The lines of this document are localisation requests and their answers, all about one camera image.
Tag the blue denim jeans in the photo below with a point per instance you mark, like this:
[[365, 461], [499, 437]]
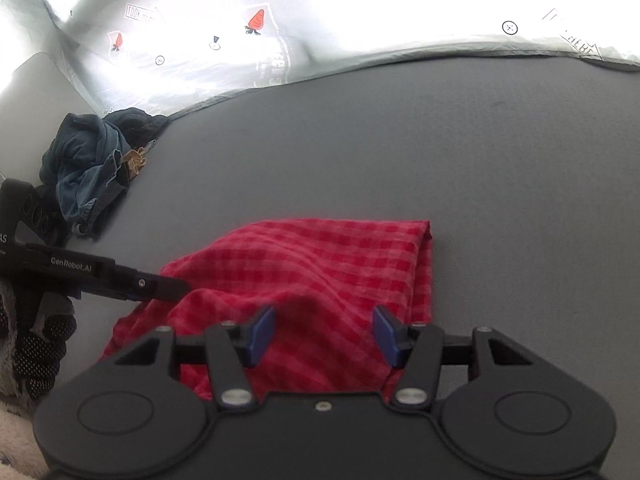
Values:
[[88, 167]]

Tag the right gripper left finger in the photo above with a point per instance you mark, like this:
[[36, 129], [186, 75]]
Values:
[[232, 348]]

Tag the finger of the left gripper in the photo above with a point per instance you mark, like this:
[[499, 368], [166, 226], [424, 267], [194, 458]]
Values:
[[132, 284]]

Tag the white printed curtain sheet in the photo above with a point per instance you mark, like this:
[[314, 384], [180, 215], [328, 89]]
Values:
[[165, 55]]

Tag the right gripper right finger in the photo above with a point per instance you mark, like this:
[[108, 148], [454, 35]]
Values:
[[416, 350]]

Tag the red checkered cloth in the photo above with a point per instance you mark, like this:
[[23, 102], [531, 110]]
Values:
[[322, 277]]

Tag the white board panel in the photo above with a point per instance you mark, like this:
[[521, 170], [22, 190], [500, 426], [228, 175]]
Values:
[[33, 105]]

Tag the grey table mat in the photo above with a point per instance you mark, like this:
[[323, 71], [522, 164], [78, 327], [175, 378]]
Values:
[[527, 168]]

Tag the black dotted gloved hand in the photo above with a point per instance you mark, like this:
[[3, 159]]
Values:
[[31, 356]]

